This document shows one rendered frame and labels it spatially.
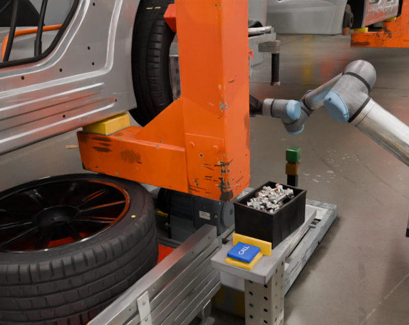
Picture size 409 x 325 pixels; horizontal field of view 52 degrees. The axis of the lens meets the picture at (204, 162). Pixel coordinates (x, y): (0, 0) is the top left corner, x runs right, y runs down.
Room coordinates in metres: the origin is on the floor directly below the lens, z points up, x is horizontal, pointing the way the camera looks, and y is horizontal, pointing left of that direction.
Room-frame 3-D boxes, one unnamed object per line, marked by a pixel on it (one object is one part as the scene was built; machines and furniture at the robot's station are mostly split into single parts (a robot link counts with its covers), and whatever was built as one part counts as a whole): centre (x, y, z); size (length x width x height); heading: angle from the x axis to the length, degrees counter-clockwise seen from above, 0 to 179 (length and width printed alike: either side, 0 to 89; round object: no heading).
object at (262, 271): (1.13, -0.19, 0.44); 0.43 x 0.17 x 0.03; 147
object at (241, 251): (0.99, -0.10, 0.47); 0.07 x 0.07 x 0.02; 57
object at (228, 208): (1.63, 0.08, 0.26); 0.42 x 0.18 x 0.35; 57
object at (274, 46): (1.94, -0.32, 0.93); 0.09 x 0.05 x 0.05; 57
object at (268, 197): (1.15, -0.20, 0.51); 0.20 x 0.14 x 0.13; 139
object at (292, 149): (1.30, -0.30, 0.64); 0.04 x 0.04 x 0.04; 57
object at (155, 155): (1.50, 0.23, 0.69); 0.52 x 0.17 x 0.35; 57
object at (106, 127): (1.59, 0.38, 0.71); 0.14 x 0.14 x 0.05; 57
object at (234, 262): (0.99, -0.10, 0.46); 0.08 x 0.08 x 0.01; 57
